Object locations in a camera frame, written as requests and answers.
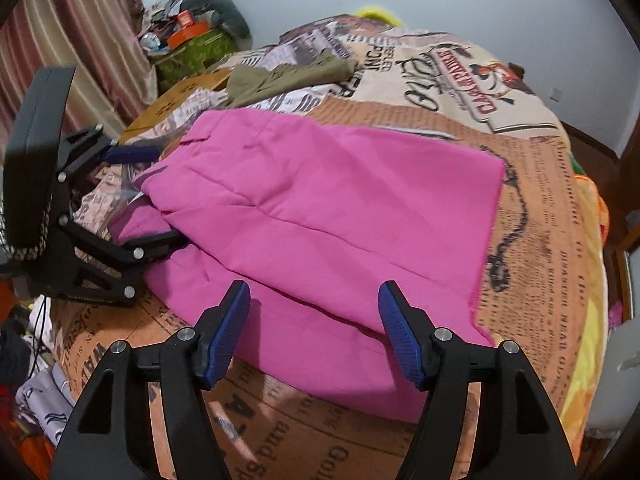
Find brown cardboard box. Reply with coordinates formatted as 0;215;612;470
120;67;233;143

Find khaki pants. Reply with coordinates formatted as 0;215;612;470
207;49;361;108

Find striped red beige curtain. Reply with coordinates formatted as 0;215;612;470
0;0;161;146

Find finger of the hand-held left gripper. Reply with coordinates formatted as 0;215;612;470
55;126;161;183
50;215;188;308

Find orange yellow bed sheet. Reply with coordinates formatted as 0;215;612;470
560;150;612;441

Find green fabric storage box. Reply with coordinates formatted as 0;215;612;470
150;27;238;96

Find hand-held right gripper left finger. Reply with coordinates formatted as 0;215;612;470
50;280;251;480

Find pile of crumpled clothes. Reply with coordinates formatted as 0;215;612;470
142;0;216;26

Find white patterned cloth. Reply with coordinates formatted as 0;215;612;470
15;365;76;441

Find white smooth object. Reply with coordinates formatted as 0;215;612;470
585;320;640;441

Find pink pants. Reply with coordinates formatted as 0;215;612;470
107;109;506;423

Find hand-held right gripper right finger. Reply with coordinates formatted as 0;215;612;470
378;281;583;480

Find bed with newspaper-print cover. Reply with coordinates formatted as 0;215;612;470
50;12;611;480

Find grey curved pillow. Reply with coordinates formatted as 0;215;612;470
195;0;251;38

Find flat orange box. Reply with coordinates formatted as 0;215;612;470
167;20;211;48

